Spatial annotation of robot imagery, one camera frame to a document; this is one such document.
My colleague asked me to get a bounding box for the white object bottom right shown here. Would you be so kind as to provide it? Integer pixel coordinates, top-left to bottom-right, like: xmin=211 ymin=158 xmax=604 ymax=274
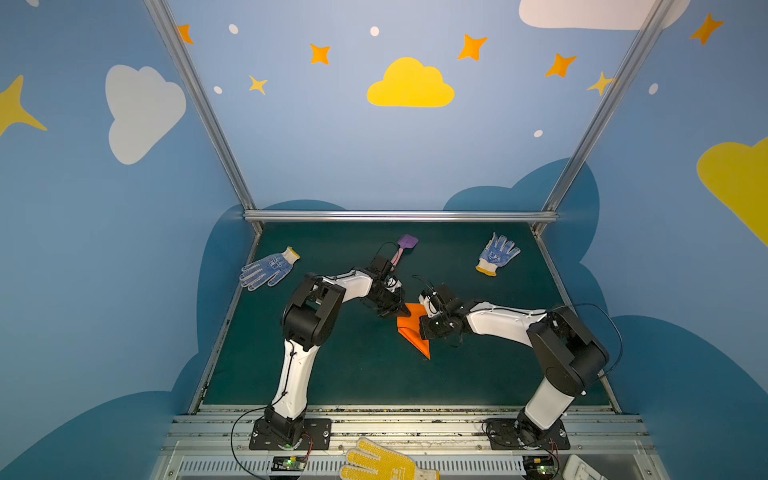
xmin=562 ymin=455 xmax=606 ymax=480

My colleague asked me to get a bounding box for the horizontal aluminium frame rail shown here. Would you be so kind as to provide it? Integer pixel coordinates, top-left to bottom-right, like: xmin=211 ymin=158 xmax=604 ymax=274
xmin=244 ymin=210 xmax=558 ymax=224

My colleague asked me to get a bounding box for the right green circuit board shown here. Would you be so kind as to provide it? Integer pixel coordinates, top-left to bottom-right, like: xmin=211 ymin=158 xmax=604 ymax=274
xmin=523 ymin=456 xmax=559 ymax=480

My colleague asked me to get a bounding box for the left green circuit board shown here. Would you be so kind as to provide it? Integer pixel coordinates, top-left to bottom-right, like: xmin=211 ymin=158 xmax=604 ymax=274
xmin=270 ymin=456 xmax=308 ymax=473

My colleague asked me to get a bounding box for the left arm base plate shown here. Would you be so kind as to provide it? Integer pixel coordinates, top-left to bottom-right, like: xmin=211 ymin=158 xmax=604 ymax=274
xmin=248 ymin=418 xmax=332 ymax=451

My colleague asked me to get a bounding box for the yellow dotted glove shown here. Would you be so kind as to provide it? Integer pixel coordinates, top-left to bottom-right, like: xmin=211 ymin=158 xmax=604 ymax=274
xmin=339 ymin=437 xmax=441 ymax=480

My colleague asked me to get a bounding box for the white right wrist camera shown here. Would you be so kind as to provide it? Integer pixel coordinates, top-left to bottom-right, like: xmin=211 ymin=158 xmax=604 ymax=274
xmin=418 ymin=291 xmax=440 ymax=318

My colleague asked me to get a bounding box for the aluminium frame post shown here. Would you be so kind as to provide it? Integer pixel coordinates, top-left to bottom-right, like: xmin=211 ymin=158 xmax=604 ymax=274
xmin=143 ymin=0 xmax=256 ymax=213
xmin=532 ymin=0 xmax=689 ymax=238

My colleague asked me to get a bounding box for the green circuit board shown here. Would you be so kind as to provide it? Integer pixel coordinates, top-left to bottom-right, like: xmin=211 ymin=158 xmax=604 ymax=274
xmin=523 ymin=456 xmax=559 ymax=480
xmin=270 ymin=456 xmax=308 ymax=473

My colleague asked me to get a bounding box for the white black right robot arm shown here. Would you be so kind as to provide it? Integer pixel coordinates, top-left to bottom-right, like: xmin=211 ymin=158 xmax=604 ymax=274
xmin=418 ymin=284 xmax=610 ymax=448

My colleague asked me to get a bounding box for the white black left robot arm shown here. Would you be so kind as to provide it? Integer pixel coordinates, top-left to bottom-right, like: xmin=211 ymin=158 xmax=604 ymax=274
xmin=263 ymin=255 xmax=407 ymax=447

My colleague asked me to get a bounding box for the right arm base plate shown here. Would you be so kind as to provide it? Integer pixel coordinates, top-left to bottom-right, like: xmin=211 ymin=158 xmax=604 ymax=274
xmin=481 ymin=418 xmax=571 ymax=450

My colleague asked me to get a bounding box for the blue dotted glove left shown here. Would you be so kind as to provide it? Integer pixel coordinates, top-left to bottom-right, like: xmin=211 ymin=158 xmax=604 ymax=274
xmin=239 ymin=247 xmax=301 ymax=291

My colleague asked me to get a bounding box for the aluminium front rail base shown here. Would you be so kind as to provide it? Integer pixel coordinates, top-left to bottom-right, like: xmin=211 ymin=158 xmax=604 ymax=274
xmin=151 ymin=405 xmax=669 ymax=479

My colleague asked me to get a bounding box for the blue dotted glove right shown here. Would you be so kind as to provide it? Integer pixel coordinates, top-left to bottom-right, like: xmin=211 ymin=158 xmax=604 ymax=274
xmin=475 ymin=233 xmax=521 ymax=277

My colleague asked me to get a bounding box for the blue dotted glove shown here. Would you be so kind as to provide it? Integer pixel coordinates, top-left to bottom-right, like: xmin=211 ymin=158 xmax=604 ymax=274
xmin=239 ymin=247 xmax=301 ymax=291
xmin=475 ymin=233 xmax=521 ymax=277

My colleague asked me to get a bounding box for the left aluminium frame post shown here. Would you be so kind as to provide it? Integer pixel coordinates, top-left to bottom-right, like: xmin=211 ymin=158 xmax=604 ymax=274
xmin=143 ymin=0 xmax=256 ymax=213

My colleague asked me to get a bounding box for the orange square paper sheet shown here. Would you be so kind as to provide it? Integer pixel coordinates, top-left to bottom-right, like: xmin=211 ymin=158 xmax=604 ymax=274
xmin=397 ymin=303 xmax=431 ymax=359

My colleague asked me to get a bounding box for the purple pink toy spatula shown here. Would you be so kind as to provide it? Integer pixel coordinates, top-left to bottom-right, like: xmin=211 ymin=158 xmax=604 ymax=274
xmin=391 ymin=234 xmax=418 ymax=267

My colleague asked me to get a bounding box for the right aluminium frame post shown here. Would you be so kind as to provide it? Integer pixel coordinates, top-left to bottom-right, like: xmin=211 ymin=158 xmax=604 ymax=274
xmin=532 ymin=0 xmax=689 ymax=238

